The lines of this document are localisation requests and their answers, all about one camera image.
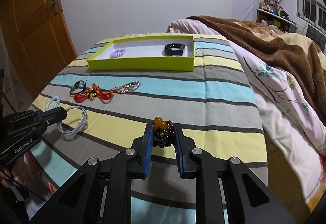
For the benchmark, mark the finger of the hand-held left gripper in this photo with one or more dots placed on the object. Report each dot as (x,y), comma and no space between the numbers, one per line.
(48,113)
(56,117)

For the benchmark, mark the window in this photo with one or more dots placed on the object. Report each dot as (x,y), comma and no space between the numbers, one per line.
(313,10)

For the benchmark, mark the orange wooden door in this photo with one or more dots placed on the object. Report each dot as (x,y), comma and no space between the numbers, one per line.
(30,35)

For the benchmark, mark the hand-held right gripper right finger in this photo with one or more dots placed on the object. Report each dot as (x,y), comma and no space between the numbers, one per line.
(178,145)

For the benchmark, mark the white wall shelf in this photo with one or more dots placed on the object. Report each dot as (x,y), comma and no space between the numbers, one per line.
(270,16)

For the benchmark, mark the person's left hand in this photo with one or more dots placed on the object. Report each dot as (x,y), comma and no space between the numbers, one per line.
(19,173)

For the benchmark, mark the row of shelf bottles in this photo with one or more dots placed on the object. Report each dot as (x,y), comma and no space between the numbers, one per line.
(272,6)

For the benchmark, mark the black smart band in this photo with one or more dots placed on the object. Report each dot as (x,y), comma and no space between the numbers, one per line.
(178,54)

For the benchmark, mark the grey padded headboard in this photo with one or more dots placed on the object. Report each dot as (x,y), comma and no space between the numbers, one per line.
(317,35)

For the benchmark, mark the green cardboard box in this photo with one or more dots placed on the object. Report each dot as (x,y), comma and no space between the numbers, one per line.
(140,65)

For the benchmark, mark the black box device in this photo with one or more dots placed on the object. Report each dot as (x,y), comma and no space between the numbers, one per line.
(2,86)

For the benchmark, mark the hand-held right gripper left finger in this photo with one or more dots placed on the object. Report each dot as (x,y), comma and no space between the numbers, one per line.
(150,142)

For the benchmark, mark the pink floral quilt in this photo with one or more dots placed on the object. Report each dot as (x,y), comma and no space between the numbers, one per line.
(280,117)

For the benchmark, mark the brown plush blanket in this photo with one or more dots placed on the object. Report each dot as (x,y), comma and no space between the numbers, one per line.
(285,53)

